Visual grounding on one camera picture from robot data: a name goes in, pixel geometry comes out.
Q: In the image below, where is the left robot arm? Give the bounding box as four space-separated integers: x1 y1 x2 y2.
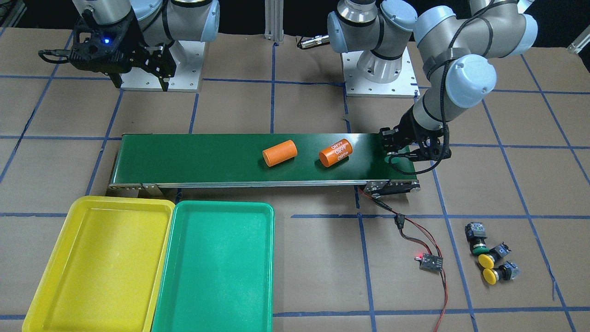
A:
327 0 539 163

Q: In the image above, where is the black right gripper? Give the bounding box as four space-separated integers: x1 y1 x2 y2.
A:
69 9 170 90

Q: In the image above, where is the aluminium profile post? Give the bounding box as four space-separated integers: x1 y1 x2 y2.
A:
264 0 284 43

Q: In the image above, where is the yellow push button upper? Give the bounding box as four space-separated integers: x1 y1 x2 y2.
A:
478 242 511 269

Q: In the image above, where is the green plastic tray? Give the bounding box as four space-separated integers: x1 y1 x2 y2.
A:
152 201 275 332

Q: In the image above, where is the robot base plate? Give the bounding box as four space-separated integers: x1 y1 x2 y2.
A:
121 41 208 92
341 48 420 98

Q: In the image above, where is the plain orange cylinder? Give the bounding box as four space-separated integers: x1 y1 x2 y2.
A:
263 140 298 167

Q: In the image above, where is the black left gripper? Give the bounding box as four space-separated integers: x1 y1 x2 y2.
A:
379 108 451 162

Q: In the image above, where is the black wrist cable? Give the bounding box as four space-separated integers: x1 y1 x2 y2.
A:
385 9 507 175

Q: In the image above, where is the small controller board red LED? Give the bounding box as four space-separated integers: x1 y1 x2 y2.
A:
414 253 444 273

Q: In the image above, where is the green conveyor belt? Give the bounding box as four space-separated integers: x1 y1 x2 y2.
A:
109 134 420 197

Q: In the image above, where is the orange cylinder with 4680 print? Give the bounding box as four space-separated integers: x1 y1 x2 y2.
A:
319 139 354 167

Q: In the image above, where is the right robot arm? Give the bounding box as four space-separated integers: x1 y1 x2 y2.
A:
68 0 221 92

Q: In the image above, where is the yellow plastic tray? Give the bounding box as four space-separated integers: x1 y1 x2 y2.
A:
22 196 175 332

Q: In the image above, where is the yellow push button lower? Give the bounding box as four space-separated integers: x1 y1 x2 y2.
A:
482 261 521 285

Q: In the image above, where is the yellow push button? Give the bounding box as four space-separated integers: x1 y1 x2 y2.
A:
478 242 511 269
482 261 521 285

